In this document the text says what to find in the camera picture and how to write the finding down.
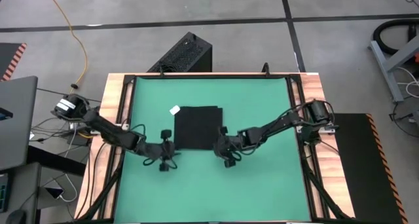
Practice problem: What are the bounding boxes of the right arm gripper cable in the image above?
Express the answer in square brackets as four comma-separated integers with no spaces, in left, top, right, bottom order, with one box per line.
[228,141,263,162]

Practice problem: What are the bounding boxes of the black towel with white label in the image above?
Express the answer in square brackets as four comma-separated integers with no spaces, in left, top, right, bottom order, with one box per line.
[169,105,224,151]

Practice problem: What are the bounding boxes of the grey laptop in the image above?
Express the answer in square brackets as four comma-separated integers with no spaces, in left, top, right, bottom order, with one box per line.
[0,75,39,172]

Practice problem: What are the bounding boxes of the white charging cable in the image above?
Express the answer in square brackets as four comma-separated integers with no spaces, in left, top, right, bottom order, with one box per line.
[58,173,79,204]

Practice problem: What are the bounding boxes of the black device blue lights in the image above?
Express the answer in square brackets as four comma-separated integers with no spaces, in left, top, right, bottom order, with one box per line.
[0,173,9,214]

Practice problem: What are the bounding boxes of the black aluminium table frame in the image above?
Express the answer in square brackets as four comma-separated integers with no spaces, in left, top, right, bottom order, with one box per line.
[77,71,353,224]

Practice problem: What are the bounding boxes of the arm gripper cable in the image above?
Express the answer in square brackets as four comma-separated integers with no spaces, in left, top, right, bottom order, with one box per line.
[228,141,263,162]
[130,123,180,171]

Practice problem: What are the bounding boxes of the black desk board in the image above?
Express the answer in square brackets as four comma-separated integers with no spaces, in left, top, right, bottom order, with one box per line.
[27,145,88,177]

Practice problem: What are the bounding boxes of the black computer mouse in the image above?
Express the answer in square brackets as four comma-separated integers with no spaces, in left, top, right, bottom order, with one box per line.
[5,209,27,224]

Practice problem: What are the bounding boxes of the green table mat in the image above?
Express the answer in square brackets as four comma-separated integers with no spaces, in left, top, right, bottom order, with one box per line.
[113,76,312,223]

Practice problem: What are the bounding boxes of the white floor cables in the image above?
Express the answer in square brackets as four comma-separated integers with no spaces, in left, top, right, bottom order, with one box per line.
[397,66,419,99]

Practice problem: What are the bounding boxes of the black mat striped edge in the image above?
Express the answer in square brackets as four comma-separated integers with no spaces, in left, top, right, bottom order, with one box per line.
[0,42,27,83]
[329,112,409,224]

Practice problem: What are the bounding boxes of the smartphone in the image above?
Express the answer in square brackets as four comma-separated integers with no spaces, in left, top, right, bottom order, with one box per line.
[44,185,65,201]

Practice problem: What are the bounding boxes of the grey metal stand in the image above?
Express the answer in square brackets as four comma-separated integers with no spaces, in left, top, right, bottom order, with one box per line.
[368,33,419,103]

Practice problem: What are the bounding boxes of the black cable bundle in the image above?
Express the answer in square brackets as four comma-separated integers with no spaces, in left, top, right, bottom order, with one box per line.
[29,117,94,149]

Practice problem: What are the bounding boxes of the black perforated computer case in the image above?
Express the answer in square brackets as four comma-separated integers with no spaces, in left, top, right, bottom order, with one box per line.
[147,31,213,73]

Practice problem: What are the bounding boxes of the black cable with plug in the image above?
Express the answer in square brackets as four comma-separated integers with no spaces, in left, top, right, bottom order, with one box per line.
[36,83,102,103]

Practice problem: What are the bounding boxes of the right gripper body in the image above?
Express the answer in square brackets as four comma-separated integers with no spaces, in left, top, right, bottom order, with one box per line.
[213,132,244,161]

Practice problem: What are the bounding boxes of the black floor cables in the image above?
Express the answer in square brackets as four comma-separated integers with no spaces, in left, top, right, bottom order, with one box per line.
[389,99,419,141]

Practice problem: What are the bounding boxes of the yellow floor cable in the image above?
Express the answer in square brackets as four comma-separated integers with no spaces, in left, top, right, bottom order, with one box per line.
[43,0,94,140]

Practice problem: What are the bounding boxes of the grey desk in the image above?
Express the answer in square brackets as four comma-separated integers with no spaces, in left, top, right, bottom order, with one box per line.
[0,161,42,224]

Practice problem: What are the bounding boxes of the left arm gripper cable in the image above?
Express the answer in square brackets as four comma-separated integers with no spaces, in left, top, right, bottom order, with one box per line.
[130,123,180,171]

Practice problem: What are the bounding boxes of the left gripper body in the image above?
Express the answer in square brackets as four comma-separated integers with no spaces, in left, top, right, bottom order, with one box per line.
[139,137,181,162]

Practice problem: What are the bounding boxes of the black vacuum hose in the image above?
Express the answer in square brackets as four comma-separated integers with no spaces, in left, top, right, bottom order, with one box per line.
[373,18,419,56]

